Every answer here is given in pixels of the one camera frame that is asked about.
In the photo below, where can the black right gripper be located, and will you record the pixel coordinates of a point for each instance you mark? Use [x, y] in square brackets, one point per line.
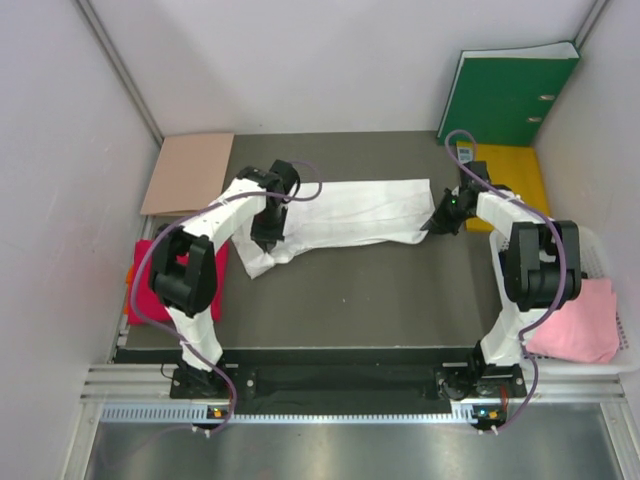
[438, 221]

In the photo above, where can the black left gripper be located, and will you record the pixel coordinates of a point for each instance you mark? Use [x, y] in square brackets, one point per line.
[267, 238]

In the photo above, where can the white t shirt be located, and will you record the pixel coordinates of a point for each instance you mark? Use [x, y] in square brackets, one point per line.
[345, 214]

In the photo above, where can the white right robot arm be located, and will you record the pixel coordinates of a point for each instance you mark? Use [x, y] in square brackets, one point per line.
[538, 272]

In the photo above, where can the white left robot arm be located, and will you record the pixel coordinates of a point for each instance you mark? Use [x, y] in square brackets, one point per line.
[183, 271]

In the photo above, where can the yellow plastic folder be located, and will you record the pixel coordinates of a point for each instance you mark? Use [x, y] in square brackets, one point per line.
[515, 167]

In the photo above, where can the tan cardboard folder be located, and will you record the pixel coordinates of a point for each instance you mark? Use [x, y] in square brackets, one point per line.
[188, 175]

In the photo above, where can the folded red t shirt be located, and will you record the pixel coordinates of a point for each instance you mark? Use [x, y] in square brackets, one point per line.
[147, 301]

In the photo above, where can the white plastic laundry basket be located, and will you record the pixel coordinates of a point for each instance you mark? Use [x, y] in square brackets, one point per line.
[595, 264]

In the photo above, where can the pink t shirt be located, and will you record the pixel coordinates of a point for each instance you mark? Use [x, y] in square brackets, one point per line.
[583, 330]

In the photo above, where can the green ring binder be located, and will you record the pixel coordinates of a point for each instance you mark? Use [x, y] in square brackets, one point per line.
[502, 96]

